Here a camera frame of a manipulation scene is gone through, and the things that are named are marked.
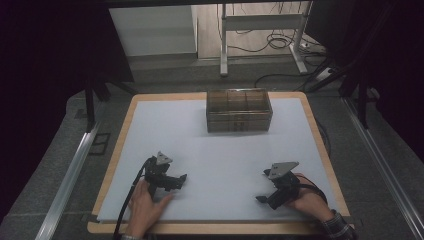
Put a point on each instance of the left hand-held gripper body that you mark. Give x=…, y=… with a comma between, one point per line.
x=156, y=176

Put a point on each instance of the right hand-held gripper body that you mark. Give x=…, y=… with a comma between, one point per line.
x=283, y=186

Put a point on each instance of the person's right hand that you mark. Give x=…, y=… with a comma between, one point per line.
x=311, y=203

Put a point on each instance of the person's left hand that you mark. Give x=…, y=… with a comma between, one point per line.
x=143, y=210

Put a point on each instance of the black floor plate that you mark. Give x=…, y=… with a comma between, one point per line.
x=99, y=144

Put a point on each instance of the brown transparent drawer box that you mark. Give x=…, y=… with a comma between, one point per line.
x=238, y=111

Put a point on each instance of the black metal stand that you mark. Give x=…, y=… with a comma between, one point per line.
x=90, y=106
x=362, y=103

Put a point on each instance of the white power strip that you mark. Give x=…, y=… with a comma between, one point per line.
x=325, y=74
x=311, y=47

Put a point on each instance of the white cabinet panel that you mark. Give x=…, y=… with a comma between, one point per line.
x=151, y=30

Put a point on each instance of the dark curtain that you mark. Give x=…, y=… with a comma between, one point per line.
x=43, y=83
x=393, y=66

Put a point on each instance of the white board with wooden frame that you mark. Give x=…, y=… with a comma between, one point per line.
x=216, y=156

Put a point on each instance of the aluminium rail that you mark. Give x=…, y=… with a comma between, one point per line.
x=68, y=181
x=383, y=163

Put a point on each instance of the white metal desk frame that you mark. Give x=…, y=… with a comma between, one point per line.
x=260, y=21

